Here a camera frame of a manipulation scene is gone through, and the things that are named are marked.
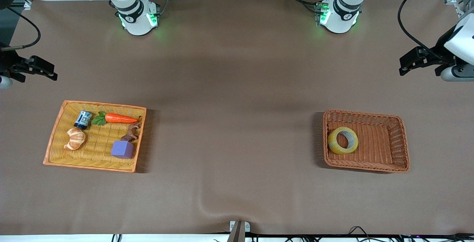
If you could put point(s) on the orange toy carrot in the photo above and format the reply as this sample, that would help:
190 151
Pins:
118 118

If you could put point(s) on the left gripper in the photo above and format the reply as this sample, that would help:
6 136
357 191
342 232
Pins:
439 54

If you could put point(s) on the brown table cloth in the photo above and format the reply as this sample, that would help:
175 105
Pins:
237 86

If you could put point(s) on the brown toy figurine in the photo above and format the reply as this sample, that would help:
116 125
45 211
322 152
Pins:
132 133

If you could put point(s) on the brown wicker basket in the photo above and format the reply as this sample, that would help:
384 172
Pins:
377 142

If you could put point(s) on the toy croissant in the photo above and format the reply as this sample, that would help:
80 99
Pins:
75 138

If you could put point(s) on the orange yellow wicker tray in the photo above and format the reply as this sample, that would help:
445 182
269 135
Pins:
59 149

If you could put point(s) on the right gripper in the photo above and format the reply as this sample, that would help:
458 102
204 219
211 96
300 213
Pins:
8 64

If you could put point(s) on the purple cube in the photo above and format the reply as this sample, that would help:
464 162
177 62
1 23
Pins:
123 149

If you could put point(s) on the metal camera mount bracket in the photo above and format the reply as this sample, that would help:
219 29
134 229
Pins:
239 231

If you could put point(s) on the yellowish clear tape roll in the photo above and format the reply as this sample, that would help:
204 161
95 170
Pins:
333 144

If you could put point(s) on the small blue can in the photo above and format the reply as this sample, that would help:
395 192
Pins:
83 120

